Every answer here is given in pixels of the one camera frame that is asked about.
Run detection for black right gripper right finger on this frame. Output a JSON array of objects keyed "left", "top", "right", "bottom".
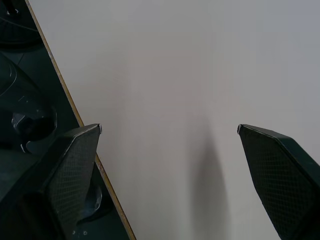
[{"left": 236, "top": 123, "right": 320, "bottom": 240}]

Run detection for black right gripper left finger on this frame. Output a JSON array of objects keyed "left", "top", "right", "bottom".
[{"left": 0, "top": 123, "right": 103, "bottom": 240}]

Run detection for dark robot leg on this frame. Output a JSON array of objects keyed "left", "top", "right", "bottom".
[{"left": 0, "top": 53, "right": 58, "bottom": 153}]

